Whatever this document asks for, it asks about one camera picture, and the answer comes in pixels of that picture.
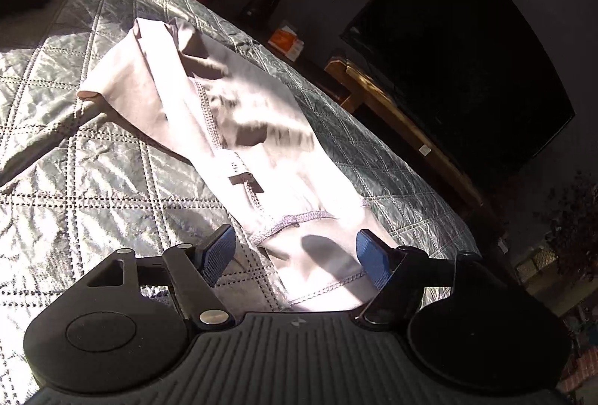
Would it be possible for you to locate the dried purple plant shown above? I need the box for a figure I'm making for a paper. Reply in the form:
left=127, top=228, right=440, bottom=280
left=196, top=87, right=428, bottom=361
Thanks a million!
left=544, top=171, right=598, bottom=290

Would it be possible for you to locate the wooden television stand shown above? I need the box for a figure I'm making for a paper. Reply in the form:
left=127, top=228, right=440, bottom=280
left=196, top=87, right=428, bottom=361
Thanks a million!
left=324, top=54, right=487, bottom=210

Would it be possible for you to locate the silver woven vase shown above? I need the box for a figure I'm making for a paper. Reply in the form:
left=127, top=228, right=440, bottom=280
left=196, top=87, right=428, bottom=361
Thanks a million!
left=513, top=246, right=562, bottom=294

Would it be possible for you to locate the black tabletop appliance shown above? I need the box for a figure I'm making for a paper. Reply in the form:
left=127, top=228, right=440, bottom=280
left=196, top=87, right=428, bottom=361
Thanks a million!
left=240, top=0, right=291, bottom=26

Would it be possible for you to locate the black flat-screen television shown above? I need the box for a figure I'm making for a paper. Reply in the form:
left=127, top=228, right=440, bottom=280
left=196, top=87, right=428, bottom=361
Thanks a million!
left=340, top=0, right=575, bottom=196

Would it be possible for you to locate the grey quilted bedspread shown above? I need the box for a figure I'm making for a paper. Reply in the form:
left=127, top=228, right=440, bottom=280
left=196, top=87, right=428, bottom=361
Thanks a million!
left=0, top=0, right=474, bottom=405

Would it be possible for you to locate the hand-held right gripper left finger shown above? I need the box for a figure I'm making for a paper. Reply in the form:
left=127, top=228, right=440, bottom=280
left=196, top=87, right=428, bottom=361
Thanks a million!
left=85, top=224, right=237, bottom=332

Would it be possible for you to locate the orange tissue box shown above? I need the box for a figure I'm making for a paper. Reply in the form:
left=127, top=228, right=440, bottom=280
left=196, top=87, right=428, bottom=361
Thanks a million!
left=268, top=25, right=305, bottom=61

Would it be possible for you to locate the light pink garment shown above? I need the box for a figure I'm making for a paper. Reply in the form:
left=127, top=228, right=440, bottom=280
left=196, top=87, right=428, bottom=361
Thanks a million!
left=77, top=17, right=403, bottom=313

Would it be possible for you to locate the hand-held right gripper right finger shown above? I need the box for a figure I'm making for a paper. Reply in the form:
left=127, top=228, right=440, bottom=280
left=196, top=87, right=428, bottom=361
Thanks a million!
left=352, top=228, right=489, bottom=326

